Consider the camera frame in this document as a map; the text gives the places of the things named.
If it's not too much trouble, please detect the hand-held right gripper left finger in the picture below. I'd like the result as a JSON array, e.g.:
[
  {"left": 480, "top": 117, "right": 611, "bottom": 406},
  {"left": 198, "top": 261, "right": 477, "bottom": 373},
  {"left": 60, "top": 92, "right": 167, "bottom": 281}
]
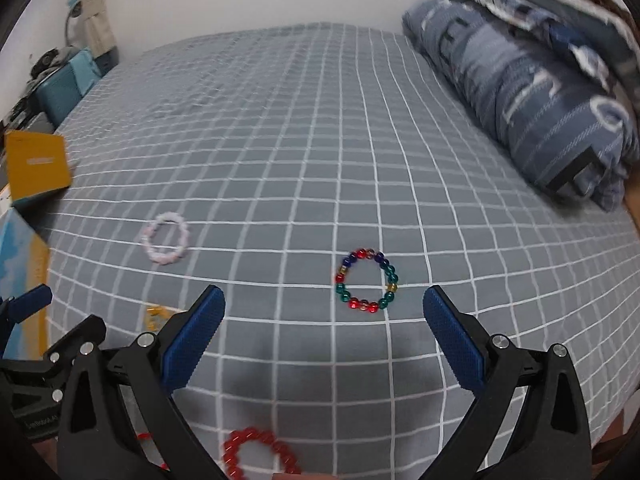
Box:
[{"left": 56, "top": 284, "right": 228, "bottom": 480}]

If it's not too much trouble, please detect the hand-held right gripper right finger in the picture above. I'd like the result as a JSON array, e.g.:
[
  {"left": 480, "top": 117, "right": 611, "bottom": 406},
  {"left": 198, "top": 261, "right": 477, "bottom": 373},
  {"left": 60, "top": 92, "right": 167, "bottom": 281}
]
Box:
[{"left": 420, "top": 285, "right": 594, "bottom": 480}]

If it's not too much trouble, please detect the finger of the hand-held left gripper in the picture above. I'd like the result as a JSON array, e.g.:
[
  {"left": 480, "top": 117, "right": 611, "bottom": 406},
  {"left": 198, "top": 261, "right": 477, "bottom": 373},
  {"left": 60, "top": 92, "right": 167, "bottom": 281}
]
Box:
[
  {"left": 45, "top": 314, "right": 107, "bottom": 367},
  {"left": 0, "top": 284, "right": 54, "bottom": 333}
]

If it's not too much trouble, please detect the multicolour bead bracelet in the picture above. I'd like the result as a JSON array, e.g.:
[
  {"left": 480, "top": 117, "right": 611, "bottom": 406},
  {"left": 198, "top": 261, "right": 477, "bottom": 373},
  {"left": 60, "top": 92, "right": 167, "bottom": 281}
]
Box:
[{"left": 334, "top": 247, "right": 401, "bottom": 316}]

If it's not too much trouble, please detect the blue and yellow box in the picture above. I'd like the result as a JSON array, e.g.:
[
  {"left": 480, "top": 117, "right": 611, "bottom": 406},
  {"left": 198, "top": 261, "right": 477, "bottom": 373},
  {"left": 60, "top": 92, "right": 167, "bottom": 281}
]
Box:
[{"left": 0, "top": 207, "right": 52, "bottom": 358}]

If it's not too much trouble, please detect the yellow cardboard box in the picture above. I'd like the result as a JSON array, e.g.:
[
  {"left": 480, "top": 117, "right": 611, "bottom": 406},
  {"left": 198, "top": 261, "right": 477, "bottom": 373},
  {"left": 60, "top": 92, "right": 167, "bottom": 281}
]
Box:
[{"left": 4, "top": 130, "right": 73, "bottom": 202}]

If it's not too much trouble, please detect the teal storage box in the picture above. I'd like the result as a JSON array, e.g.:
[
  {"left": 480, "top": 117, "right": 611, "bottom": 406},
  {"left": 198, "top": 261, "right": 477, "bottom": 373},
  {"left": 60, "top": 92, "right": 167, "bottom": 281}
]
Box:
[{"left": 39, "top": 51, "right": 102, "bottom": 127}]

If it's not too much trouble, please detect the grey checked bed sheet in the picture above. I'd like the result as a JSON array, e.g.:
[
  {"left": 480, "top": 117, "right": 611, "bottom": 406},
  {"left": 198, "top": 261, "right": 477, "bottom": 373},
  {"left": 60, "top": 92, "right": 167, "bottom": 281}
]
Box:
[{"left": 37, "top": 22, "right": 640, "bottom": 480}]

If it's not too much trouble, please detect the blue printed duvet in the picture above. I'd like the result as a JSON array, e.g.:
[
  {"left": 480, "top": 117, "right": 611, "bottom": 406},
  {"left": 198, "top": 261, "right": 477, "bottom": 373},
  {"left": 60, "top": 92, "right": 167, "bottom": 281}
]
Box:
[{"left": 402, "top": 0, "right": 640, "bottom": 212}]

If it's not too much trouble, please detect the blue desk lamp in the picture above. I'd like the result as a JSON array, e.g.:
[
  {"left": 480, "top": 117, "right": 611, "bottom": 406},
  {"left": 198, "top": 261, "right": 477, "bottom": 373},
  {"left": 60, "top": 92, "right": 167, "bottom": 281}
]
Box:
[{"left": 65, "top": 0, "right": 85, "bottom": 47}]

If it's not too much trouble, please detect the beige curtain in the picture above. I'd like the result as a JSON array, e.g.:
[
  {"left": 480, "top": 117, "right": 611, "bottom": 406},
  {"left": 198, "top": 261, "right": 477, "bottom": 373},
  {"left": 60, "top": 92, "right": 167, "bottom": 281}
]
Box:
[{"left": 81, "top": 0, "right": 120, "bottom": 63}]

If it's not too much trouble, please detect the small yellow bead bracelet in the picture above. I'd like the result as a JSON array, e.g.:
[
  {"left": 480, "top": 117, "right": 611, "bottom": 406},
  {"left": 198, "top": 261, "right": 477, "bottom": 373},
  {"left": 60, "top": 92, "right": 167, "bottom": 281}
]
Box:
[{"left": 144, "top": 305, "right": 172, "bottom": 333}]

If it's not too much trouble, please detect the pink bead bracelet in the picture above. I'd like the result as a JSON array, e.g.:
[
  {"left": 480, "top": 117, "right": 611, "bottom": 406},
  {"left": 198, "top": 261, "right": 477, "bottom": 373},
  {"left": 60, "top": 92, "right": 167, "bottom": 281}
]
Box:
[{"left": 141, "top": 212, "right": 193, "bottom": 266}]

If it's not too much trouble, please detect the red bead bracelet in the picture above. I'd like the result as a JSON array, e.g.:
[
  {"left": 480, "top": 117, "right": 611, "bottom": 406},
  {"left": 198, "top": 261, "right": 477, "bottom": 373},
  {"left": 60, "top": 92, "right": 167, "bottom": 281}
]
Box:
[{"left": 221, "top": 426, "right": 303, "bottom": 478}]

